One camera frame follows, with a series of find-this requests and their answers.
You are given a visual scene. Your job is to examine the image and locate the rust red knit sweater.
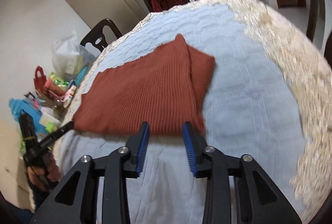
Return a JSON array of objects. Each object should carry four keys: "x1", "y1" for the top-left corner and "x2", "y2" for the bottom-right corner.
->
[{"x1": 73, "y1": 34, "x2": 216, "y2": 136}]

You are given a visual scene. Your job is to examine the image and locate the person's left hand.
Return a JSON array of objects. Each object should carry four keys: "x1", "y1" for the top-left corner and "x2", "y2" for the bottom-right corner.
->
[{"x1": 26, "y1": 153, "x2": 61, "y2": 190}]

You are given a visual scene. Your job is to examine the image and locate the green lidded jar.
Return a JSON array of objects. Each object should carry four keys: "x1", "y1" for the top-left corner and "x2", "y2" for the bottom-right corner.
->
[{"x1": 45, "y1": 122, "x2": 57, "y2": 133}]

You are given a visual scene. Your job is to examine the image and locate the white cylindrical container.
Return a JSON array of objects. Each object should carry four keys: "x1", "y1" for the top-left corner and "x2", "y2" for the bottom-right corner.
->
[{"x1": 39, "y1": 113, "x2": 61, "y2": 127}]

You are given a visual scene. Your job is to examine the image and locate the blue bag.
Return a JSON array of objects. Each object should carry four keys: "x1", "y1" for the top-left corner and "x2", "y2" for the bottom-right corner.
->
[{"x1": 9, "y1": 98, "x2": 47, "y2": 141}]

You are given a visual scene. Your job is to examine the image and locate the red gift bag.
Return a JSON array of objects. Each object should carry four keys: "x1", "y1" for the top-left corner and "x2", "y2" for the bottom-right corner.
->
[{"x1": 34, "y1": 66, "x2": 47, "y2": 96}]

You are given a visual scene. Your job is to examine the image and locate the pink and green snack box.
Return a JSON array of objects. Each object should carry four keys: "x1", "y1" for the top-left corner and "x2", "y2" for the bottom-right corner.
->
[{"x1": 44, "y1": 72, "x2": 69, "y2": 96}]

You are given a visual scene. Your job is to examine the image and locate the teal plastic hangers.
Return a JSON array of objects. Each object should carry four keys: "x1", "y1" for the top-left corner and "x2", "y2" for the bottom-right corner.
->
[{"x1": 74, "y1": 66, "x2": 88, "y2": 86}]

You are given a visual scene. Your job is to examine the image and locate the white plastic bag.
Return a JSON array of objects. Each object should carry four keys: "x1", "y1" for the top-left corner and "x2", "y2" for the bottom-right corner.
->
[{"x1": 51, "y1": 30, "x2": 96, "y2": 81}]

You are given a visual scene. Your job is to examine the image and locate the white quilted table cover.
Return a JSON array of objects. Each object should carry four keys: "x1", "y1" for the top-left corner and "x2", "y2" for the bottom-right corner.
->
[{"x1": 28, "y1": 0, "x2": 332, "y2": 224}]

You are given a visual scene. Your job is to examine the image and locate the dark wooden chair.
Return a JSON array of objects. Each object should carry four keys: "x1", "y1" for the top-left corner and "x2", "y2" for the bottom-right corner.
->
[{"x1": 80, "y1": 18, "x2": 123, "y2": 52}]

